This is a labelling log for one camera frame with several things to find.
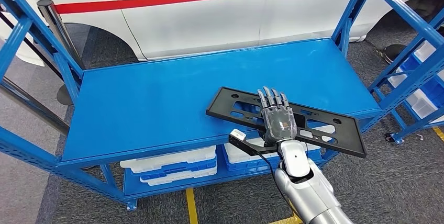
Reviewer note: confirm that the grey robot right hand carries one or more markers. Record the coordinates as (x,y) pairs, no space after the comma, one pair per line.
(279,125)

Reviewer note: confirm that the black plastic plate frame part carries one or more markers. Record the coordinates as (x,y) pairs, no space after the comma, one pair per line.
(350,142)

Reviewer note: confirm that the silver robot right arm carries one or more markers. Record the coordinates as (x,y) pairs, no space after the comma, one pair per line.
(305,194)

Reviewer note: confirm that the blue metal shelf rack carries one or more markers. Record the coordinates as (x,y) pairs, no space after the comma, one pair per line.
(156,111)

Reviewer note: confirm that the clear white plastic bin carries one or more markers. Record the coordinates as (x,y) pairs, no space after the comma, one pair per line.
(166,160)

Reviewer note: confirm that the white car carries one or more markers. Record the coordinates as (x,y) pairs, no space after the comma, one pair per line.
(190,24)

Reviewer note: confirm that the dark round floor base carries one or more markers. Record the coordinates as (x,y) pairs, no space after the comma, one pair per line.
(393,53)

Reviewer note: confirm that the blue metal rack with casters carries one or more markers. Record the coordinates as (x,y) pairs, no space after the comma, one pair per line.
(419,125)

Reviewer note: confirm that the small white scrap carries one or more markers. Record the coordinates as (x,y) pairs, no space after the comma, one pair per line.
(419,136)

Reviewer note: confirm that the chrome stanchion with chrome base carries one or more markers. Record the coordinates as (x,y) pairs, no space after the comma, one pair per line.
(58,30)

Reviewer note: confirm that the grey metal bar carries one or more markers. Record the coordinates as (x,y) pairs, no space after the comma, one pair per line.
(34,108)

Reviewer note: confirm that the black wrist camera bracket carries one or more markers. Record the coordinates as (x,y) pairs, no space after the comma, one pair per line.
(248,148)

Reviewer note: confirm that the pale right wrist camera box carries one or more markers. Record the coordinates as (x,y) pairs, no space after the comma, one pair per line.
(238,135)

